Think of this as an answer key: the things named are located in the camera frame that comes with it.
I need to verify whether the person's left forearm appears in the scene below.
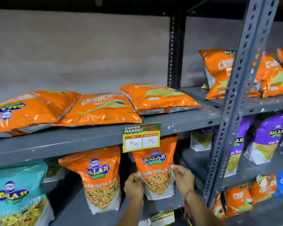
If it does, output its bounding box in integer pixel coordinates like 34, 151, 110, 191
117, 198, 144, 226

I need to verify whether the purple snack pouch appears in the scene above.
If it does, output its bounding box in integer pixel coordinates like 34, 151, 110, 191
224, 117, 252, 178
243, 113, 283, 165

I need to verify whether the small orange snack bag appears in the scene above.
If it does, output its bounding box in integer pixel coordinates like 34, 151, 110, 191
250, 174, 278, 205
213, 191, 227, 220
224, 183, 254, 217

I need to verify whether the green and red price tag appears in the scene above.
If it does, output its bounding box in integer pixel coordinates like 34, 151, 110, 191
122, 122, 161, 153
151, 210, 175, 226

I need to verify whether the person's left hand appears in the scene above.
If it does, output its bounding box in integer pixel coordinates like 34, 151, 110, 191
124, 172, 144, 201

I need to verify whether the white and yellow snack pouch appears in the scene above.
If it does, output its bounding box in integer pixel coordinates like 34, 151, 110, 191
190, 129, 214, 152

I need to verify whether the person's right hand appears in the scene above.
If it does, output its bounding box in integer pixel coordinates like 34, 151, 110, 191
172, 164, 195, 197

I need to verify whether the grey metal shelf board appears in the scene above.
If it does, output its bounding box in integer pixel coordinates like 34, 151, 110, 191
41, 160, 204, 226
180, 86, 283, 116
0, 101, 222, 169
178, 139, 283, 189
223, 196, 283, 226

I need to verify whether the red thread wristband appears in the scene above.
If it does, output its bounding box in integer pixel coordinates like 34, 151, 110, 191
183, 190, 197, 226

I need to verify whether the teal snack pouch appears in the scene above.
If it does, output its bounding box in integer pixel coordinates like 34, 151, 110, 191
0, 162, 55, 226

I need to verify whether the person's right forearm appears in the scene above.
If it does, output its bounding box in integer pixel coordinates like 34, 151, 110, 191
184, 190, 227, 226

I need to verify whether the dark slotted metal upright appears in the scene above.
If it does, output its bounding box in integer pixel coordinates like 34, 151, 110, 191
167, 12, 186, 90

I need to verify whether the orange mix snack pouch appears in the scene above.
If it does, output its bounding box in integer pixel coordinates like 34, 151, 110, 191
132, 136, 178, 201
58, 146, 122, 215

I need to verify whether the grey slotted metal upright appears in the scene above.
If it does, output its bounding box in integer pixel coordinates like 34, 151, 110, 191
202, 0, 280, 208

